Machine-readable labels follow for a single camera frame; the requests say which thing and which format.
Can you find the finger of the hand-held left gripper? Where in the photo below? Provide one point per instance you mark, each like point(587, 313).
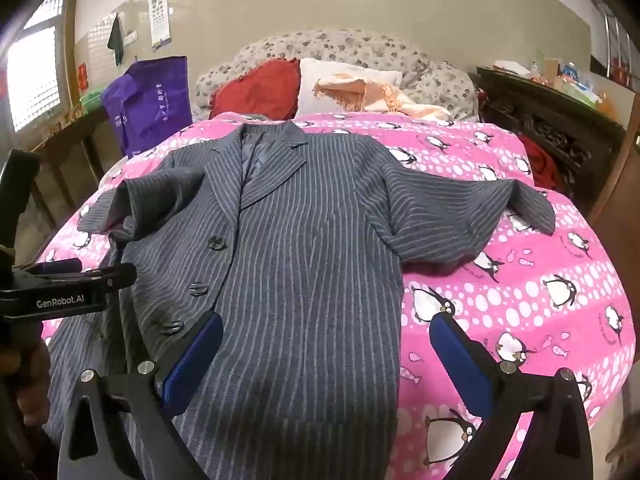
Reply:
point(112, 276)

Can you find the wooden side bench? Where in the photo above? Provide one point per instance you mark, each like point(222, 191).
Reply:
point(75, 160)

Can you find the white pillow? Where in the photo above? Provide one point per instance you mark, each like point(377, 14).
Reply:
point(320, 72)

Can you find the eye chart poster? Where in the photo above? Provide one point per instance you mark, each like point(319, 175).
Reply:
point(161, 17)

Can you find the red wall sticker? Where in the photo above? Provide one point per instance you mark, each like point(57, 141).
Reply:
point(82, 77)

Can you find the person's left hand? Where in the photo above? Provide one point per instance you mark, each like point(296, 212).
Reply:
point(34, 375)

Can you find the pink penguin print blanket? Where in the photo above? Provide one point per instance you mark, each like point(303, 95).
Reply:
point(525, 280)

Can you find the orange fringed scarf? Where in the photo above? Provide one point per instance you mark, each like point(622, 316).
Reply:
point(370, 92)

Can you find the window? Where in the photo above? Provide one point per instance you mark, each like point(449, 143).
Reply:
point(35, 70)

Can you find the grey striped suit jacket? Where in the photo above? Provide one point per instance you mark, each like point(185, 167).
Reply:
point(310, 260)

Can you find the metal rack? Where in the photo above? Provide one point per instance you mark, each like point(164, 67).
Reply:
point(620, 55)

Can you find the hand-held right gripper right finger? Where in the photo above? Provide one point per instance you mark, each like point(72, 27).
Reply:
point(460, 365)

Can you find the dark wooden cabinet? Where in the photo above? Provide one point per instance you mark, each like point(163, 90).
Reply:
point(550, 120)

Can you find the red cloth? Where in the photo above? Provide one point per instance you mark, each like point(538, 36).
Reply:
point(542, 162)

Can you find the purple tote bag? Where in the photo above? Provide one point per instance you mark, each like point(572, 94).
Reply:
point(150, 105)

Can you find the pile of small packets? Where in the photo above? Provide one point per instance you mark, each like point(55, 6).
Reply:
point(565, 77)

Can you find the green hanging cloth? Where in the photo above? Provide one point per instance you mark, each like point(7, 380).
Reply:
point(116, 40)

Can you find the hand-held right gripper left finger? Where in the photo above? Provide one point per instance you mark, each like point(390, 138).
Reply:
point(192, 365)

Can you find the red towel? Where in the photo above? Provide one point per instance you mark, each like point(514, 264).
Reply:
point(260, 87)

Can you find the green plastic basket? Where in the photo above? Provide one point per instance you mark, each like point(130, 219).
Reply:
point(94, 101)

